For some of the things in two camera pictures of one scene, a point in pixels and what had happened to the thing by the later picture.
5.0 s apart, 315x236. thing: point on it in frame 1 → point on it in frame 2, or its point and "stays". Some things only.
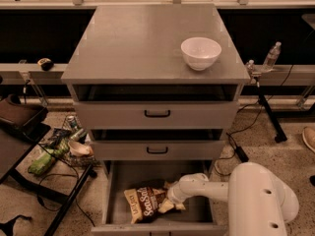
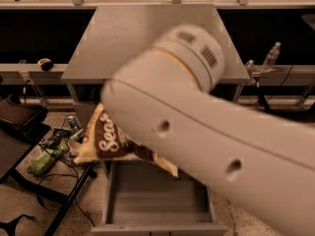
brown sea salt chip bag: [143, 203] → [103, 143]
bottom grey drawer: [117, 218] stays
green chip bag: [41, 163] stays
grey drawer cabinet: [153, 118] stays
